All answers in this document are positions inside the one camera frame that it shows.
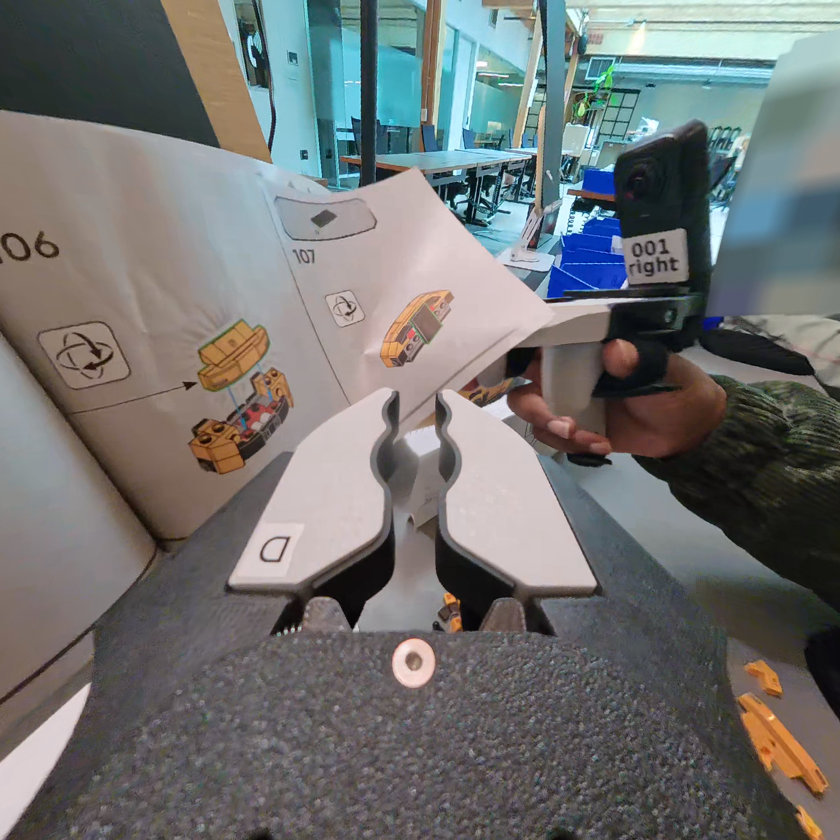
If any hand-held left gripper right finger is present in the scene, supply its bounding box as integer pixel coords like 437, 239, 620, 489
434, 389, 599, 631

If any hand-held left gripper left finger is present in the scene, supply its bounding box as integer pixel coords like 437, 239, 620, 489
227, 388, 401, 632

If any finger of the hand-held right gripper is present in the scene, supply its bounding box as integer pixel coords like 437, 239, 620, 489
515, 303, 618, 349

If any instruction booklet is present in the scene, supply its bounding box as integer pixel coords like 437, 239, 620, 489
0, 108, 559, 706

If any yellow toy wedge piece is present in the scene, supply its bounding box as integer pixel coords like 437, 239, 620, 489
737, 692, 829, 798

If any person's right hand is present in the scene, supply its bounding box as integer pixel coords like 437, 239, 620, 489
507, 340, 728, 460

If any green hanging plant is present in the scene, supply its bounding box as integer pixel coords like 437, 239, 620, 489
574, 62, 618, 122

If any dark steel column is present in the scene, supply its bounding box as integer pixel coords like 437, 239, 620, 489
538, 0, 568, 198

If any wooden desk with black legs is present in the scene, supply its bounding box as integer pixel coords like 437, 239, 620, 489
340, 150, 534, 227

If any small yellow toy brick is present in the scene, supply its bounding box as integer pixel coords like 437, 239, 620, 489
745, 659, 784, 698

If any black tripod pole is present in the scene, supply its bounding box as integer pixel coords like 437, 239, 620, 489
360, 0, 380, 188

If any light wooden panel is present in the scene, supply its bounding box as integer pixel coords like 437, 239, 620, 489
161, 0, 273, 165

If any large dark panel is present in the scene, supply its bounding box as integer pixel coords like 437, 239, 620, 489
0, 0, 221, 151

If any wall window with phone icon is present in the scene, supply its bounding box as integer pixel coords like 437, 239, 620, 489
235, 0, 273, 89

